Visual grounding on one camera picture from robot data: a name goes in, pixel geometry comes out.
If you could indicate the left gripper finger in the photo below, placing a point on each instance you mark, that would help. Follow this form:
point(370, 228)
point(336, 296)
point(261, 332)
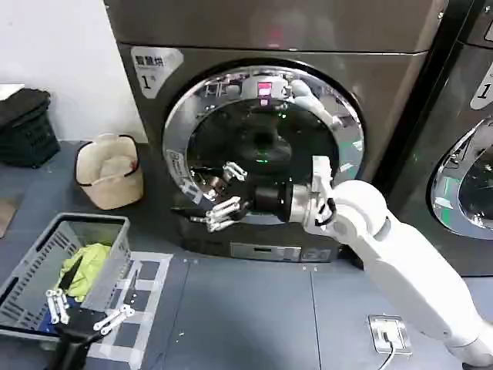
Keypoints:
point(58, 306)
point(113, 318)

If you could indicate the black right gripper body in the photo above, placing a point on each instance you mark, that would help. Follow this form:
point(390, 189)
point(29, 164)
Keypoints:
point(269, 198)

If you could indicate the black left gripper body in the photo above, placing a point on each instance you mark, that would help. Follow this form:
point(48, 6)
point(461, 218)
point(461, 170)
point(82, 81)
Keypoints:
point(82, 323)

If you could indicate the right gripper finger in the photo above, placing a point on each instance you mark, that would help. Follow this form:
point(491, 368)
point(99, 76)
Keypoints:
point(227, 212)
point(235, 170)

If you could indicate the round glass dryer door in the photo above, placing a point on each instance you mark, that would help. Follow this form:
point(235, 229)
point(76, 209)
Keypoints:
point(215, 127)

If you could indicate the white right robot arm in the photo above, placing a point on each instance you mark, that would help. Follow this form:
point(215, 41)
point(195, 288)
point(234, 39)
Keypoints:
point(408, 262)

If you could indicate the yellow-green cloth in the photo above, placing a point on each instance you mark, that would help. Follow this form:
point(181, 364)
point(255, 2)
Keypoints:
point(90, 266)

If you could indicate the grey plastic laundry basket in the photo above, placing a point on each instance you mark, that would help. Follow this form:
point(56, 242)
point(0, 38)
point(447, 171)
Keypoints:
point(46, 246)

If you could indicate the beige perforated laundry basket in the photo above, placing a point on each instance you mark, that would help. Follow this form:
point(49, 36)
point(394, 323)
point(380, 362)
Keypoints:
point(115, 181)

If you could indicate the grey front-loading dryer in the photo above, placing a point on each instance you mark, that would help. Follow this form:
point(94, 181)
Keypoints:
point(239, 34)

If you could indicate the black plastic crate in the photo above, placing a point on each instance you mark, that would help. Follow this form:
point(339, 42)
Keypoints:
point(31, 142)

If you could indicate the steel floor socket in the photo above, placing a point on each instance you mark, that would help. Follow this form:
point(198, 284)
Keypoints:
point(400, 323)

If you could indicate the round chrome-rimmed dryer door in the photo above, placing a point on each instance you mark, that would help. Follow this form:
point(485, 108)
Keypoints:
point(470, 185)

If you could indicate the black folded cloth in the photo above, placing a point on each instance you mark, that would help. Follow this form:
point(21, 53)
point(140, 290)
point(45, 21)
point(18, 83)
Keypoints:
point(23, 106)

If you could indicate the grey dryer with label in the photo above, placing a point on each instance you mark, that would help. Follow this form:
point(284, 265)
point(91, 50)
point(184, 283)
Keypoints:
point(454, 96)

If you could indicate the white flat board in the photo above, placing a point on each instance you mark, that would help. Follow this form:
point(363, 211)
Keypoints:
point(11, 88)

